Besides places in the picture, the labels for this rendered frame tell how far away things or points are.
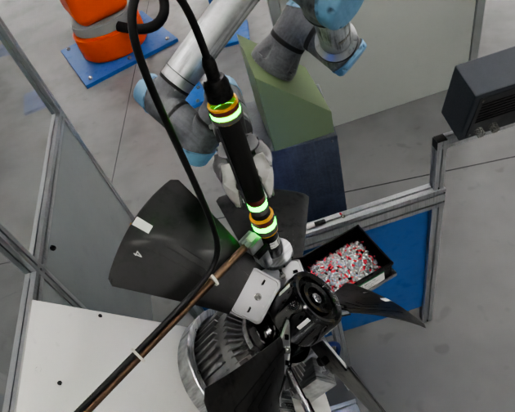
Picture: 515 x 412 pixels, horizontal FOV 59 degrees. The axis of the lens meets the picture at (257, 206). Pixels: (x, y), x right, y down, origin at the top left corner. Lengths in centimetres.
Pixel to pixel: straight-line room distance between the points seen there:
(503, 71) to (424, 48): 179
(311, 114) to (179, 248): 76
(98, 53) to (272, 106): 342
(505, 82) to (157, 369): 102
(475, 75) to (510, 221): 140
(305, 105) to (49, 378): 99
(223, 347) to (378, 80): 237
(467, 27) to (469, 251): 138
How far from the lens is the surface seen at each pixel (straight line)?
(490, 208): 262
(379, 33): 288
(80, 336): 92
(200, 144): 97
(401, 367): 213
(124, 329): 96
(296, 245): 99
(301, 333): 85
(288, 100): 139
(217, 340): 92
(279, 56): 142
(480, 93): 125
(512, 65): 133
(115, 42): 461
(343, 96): 299
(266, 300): 87
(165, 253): 82
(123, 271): 80
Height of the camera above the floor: 198
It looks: 47 degrees down
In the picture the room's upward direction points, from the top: 19 degrees counter-clockwise
